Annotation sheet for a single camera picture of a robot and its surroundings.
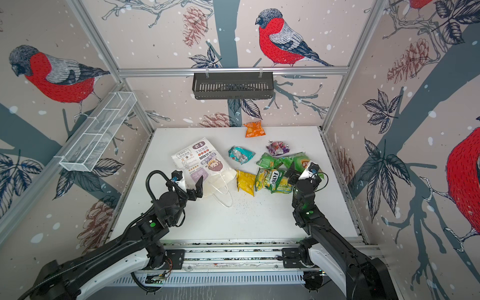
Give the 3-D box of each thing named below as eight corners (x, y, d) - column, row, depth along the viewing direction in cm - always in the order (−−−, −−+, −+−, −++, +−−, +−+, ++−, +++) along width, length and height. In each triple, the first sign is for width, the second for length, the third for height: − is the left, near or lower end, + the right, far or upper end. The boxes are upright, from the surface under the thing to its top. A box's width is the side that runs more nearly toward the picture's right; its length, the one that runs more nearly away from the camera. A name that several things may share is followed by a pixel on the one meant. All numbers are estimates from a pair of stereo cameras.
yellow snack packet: (236, 195, 92) (235, 192, 88) (236, 174, 100) (236, 170, 96) (256, 195, 92) (256, 192, 88) (255, 174, 100) (255, 170, 96)
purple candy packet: (271, 159, 107) (272, 151, 102) (267, 148, 113) (268, 140, 107) (287, 156, 109) (289, 148, 103) (283, 146, 114) (285, 138, 108)
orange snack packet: (245, 139, 118) (245, 133, 114) (243, 127, 125) (242, 122, 121) (264, 136, 119) (264, 131, 115) (260, 125, 126) (260, 120, 122)
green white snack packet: (226, 158, 107) (226, 154, 104) (233, 148, 112) (233, 144, 109) (247, 166, 103) (247, 163, 100) (253, 155, 108) (254, 152, 105)
